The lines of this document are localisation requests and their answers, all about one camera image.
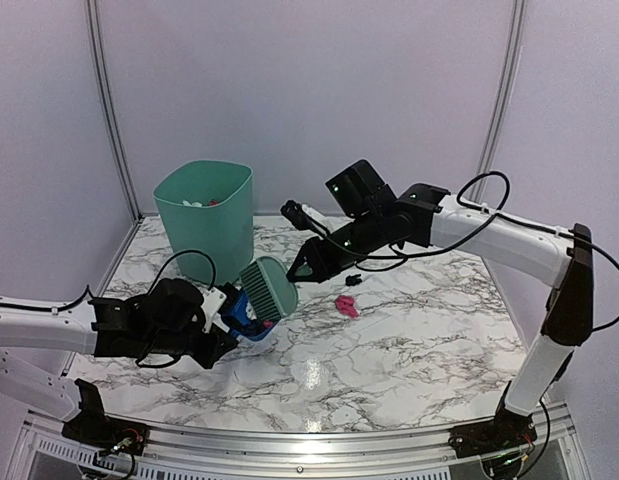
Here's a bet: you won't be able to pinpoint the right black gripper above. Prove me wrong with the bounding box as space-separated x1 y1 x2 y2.
287 208 387 283

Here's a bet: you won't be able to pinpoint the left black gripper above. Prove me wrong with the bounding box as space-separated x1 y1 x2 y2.
145 322 237 369

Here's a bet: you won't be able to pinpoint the blue plastic dustpan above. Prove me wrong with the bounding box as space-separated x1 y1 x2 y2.
223 290 277 342

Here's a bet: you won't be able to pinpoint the teal hand brush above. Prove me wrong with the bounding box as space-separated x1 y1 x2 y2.
239 256 299 322

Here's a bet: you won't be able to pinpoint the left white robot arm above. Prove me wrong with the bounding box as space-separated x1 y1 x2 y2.
0 279 237 445

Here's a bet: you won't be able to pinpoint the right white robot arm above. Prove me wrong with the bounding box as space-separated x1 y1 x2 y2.
281 160 594 448

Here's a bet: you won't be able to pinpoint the paper scraps inside bin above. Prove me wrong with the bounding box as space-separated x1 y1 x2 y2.
181 199 220 208

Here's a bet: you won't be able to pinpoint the black paper scrap right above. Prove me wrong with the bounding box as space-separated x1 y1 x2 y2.
345 274 363 287

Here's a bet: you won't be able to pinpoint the black and pink paper scrap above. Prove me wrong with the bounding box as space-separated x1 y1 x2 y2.
245 320 275 337

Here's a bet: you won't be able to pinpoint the black and white paper scrap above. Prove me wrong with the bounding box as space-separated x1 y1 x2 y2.
245 304 257 321

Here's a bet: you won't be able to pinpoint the pink paper scrap centre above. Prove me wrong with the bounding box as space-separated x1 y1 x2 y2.
335 295 359 319

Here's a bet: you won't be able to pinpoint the teal plastic waste bin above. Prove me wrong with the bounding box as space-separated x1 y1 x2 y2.
153 160 254 284

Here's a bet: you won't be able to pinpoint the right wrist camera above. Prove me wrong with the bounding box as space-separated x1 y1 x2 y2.
280 200 332 236

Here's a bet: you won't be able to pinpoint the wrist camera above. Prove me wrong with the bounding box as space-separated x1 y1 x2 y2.
202 283 239 333
280 200 332 236

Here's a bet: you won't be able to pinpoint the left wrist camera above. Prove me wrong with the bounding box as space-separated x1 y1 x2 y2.
202 283 239 333

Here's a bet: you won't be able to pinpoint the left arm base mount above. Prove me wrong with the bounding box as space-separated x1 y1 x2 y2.
61 379 149 456

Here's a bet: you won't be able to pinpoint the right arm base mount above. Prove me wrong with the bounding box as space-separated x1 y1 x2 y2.
448 396 538 458

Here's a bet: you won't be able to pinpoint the left aluminium corner post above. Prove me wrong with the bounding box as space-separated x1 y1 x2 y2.
84 0 144 223

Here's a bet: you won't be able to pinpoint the aluminium front frame rail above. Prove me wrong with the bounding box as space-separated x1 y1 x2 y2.
18 419 578 480

